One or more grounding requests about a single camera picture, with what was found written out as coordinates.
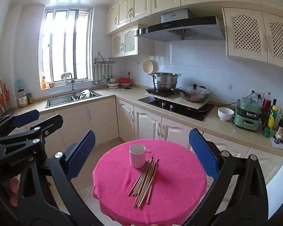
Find glass bottle with white label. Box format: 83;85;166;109
18;88;28;108

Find white rag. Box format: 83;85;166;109
271;135;283;150

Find black induction cooker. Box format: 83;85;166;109
145;88;182;97

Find white cup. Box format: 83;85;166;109
129;144;147;169

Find cream plastic colander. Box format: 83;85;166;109
142;60;158;74

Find steel sink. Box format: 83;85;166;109
45;90;102;109

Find white plate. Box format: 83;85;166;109
77;89;93;100

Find stack of white dishes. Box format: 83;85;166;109
107;75;120;89

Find steel stockpot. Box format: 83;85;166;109
148;73;181;92

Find black power cable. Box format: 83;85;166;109
209;100;239;106

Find steel faucet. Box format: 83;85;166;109
61;73;77;99

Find wall utensil rack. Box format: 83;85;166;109
92;52;116;64

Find wok with glass lid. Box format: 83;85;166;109
172;84;211;103

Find cluster of condiment bottles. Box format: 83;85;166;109
261;91;283;145

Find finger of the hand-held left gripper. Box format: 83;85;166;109
0;115;64;151
0;110;40;138

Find bunch of wooden chopsticks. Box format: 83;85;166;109
128;156;160;209

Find small lattice door cabinet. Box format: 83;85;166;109
111;25;155;58

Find pink tablecloth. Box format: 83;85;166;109
92;138;208;226

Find green electric cooker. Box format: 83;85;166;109
233;97;263;130

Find black glass gas hob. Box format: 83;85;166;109
138;96;215;122

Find person's left hand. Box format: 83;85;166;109
0;175;20;197

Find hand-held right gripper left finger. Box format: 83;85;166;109
16;130;97;226

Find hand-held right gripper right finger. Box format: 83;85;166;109
183;129;269;226

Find window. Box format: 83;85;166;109
39;5;95;90

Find red lidded bowl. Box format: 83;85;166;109
118;77;132;88

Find large lattice door cabinet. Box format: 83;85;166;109
222;8;283;72

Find white bowl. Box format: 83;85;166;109
217;107;235;121

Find range hood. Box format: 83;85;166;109
135;8;225;41

